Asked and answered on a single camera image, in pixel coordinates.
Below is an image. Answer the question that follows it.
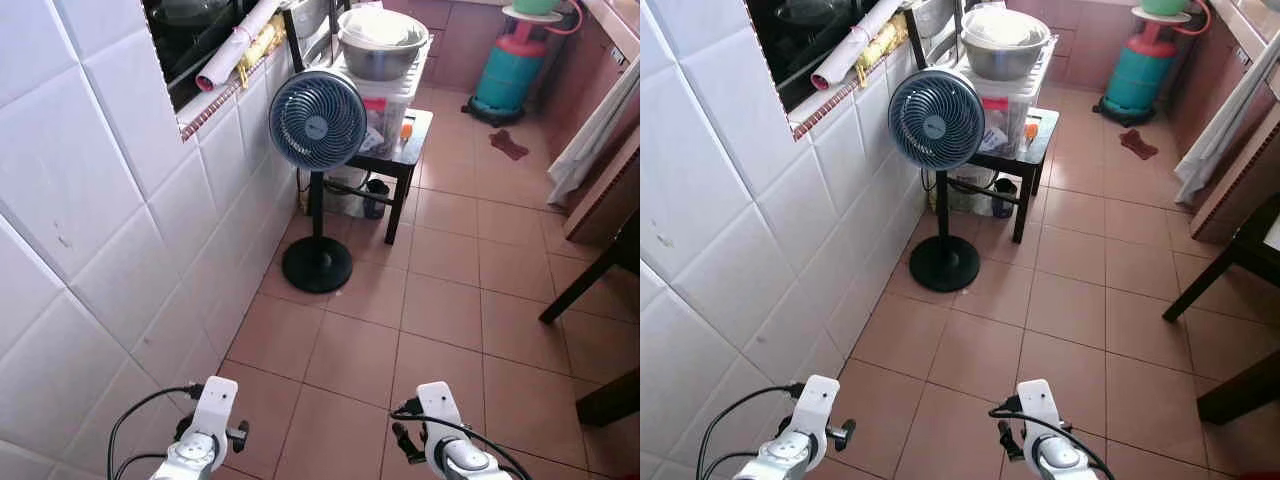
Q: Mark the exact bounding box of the yellow bundle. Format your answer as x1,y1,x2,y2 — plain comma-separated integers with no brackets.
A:
855,12,911,87
237,14,288,87

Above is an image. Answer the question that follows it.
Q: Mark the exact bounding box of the red gas hose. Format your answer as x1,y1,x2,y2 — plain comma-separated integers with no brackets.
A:
545,0,585,37
1172,0,1213,37

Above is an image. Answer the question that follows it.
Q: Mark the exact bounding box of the blue-grey standing fan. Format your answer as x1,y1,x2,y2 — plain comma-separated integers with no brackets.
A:
268,68,368,295
887,67,987,294

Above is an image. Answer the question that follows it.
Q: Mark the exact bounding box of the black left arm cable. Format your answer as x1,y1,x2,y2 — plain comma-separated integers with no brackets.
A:
696,382,807,480
106,382,206,480

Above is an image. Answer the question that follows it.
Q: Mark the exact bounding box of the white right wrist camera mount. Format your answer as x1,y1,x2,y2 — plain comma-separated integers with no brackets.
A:
1016,379,1060,443
415,382,464,443

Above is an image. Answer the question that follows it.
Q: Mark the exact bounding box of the black side table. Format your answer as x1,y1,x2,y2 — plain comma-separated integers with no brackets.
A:
973,107,1062,245
345,108,436,247

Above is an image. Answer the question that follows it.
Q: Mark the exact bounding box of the dark wooden bench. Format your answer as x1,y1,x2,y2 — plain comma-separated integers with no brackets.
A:
576,369,641,429
1196,348,1280,427

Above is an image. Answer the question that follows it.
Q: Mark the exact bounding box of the brown cabinet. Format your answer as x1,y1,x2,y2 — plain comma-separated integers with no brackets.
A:
1188,105,1280,247
563,128,641,247

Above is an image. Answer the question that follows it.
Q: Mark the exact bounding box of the clear plastic storage box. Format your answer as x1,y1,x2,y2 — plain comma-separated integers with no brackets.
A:
955,42,1059,159
335,45,433,158

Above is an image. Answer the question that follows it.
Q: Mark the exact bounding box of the dark red floor cloth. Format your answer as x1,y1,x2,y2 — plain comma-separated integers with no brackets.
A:
1119,129,1160,162
487,129,530,162

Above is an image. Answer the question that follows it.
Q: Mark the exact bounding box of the dark wooden table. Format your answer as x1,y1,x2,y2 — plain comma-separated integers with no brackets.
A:
539,212,641,324
1161,193,1280,323

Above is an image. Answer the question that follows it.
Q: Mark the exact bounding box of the rolled white paper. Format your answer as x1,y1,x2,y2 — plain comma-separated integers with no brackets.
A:
196,0,287,93
811,0,903,91

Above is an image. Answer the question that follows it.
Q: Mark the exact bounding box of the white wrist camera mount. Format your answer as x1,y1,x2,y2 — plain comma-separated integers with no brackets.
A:
1016,379,1060,443
797,375,841,443
415,382,464,443
189,376,241,443

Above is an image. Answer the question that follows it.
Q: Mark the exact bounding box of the white hanging cloth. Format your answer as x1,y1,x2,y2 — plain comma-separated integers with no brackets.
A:
1173,35,1280,207
547,58,641,207

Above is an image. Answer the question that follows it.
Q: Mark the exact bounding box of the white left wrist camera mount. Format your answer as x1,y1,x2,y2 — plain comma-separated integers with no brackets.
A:
797,375,841,443
189,376,241,443

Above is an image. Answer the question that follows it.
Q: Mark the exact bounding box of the large steel bowl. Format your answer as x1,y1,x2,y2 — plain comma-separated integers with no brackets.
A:
336,7,432,82
959,7,1054,82

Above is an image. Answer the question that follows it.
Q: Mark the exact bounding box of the teal gas cylinder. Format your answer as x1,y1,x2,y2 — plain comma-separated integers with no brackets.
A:
468,15,563,128
1098,15,1193,128

